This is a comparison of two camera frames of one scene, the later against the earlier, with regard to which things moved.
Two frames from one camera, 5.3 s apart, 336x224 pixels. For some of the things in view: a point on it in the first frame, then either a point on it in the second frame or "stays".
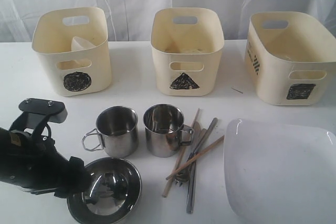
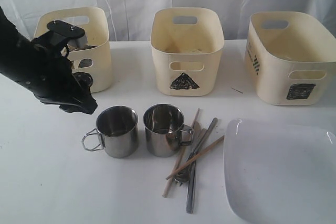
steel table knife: [201, 139] stays
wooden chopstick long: [178, 159] stays
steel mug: [164, 130] stays
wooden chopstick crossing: [206, 149] stays
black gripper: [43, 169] to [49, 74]
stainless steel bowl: [114, 193] to [75, 46]
